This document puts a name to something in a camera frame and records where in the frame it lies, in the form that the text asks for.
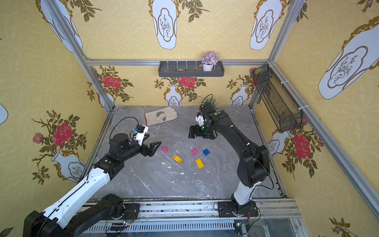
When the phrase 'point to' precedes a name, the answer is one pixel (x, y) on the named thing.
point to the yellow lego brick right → (200, 163)
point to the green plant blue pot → (213, 102)
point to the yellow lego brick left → (177, 158)
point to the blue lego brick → (206, 152)
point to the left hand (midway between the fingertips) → (156, 139)
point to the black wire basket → (283, 109)
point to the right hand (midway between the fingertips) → (195, 137)
